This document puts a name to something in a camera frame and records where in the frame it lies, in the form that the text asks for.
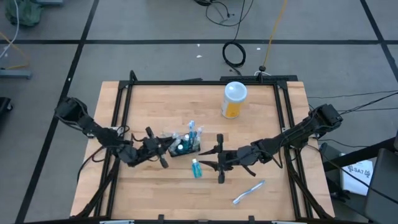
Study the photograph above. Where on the small blue mouthwash bottle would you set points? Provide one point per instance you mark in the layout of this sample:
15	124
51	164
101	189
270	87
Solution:
180	147
196	170

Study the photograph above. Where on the black caster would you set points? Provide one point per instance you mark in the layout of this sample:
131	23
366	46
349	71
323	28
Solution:
3	107

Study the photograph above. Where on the black power strip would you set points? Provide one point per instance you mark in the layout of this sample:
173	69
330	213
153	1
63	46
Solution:
248	77

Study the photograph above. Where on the black chair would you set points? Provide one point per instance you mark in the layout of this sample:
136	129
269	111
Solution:
382	193

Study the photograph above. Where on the grey stand foot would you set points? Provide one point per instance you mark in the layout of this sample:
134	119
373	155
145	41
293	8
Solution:
15	74

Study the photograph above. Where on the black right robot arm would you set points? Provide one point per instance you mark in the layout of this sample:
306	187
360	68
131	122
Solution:
295	133

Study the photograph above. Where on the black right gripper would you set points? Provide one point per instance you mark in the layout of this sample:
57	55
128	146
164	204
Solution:
228	158

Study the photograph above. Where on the black table frame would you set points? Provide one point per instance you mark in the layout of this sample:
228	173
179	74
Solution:
202	83

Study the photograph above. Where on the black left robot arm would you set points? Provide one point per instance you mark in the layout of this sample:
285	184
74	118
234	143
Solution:
93	129

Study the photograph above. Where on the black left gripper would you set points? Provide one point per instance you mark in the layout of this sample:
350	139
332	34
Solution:
150	147

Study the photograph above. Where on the white labelled box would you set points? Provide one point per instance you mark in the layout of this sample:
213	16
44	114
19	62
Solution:
357	177

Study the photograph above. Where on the black metal beam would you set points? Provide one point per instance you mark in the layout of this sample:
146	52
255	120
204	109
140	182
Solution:
351	158

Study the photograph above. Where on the purple white toothbrush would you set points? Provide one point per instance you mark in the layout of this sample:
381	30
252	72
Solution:
200	130

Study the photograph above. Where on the green bag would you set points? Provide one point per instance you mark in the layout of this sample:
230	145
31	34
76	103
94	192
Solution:
25	12

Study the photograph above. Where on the blue white toothbrush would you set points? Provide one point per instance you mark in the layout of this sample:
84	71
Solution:
191	126
248	193

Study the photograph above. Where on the teal toothpaste tube white cap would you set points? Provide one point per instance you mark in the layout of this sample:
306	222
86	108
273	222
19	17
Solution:
186	137

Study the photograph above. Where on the white canister with yellow label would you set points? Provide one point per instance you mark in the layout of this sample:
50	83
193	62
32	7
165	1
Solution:
233	102

